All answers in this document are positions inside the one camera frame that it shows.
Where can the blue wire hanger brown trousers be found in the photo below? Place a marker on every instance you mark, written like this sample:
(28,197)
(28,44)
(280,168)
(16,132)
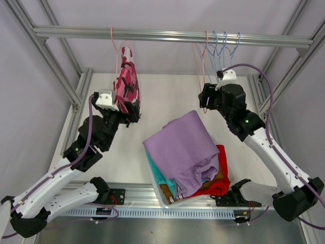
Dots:
(221,58)

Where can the pink wire hanger camouflage trousers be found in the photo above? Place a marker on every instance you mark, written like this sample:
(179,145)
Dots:
(117,50)

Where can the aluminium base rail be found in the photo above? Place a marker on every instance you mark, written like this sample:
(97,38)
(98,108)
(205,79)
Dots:
(136,196)

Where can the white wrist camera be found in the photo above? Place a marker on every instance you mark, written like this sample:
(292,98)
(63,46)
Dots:
(228,77)
(107,100)

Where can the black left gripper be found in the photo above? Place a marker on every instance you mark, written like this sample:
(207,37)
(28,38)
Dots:
(132,115)

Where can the white slotted cable duct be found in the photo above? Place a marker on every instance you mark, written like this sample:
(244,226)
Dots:
(122,212)

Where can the right aluminium frame struts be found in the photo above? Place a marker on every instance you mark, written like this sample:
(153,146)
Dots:
(291,18)

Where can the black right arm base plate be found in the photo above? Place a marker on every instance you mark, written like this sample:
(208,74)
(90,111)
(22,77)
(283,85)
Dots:
(233,199)

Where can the white plastic mesh basket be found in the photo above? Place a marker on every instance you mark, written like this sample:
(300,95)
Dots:
(158,190)

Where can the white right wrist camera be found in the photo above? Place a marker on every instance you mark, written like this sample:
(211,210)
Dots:
(228,77)

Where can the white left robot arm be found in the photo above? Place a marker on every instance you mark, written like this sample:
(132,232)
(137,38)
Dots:
(32,210)

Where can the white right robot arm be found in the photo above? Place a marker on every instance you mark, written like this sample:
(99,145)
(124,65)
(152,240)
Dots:
(295,192)

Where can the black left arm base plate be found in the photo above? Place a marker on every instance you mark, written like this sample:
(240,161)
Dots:
(115,197)

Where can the aluminium hanging rail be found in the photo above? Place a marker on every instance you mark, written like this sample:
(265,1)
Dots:
(281,41)

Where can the red trousers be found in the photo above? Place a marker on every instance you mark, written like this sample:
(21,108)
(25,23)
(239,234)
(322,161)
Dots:
(222,158)

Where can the aluminium frame struts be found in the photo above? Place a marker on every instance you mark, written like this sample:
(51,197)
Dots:
(78,95)
(291,18)

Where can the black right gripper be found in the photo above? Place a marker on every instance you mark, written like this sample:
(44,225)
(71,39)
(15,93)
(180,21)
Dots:
(208,91)

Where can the left aluminium frame struts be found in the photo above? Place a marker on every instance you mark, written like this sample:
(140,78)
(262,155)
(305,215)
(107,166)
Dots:
(78,95)

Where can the pink wire hanger lilac trousers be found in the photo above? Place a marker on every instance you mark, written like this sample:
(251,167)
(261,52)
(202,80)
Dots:
(196,50)

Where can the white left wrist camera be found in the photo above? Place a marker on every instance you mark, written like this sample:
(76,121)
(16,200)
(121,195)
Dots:
(107,100)

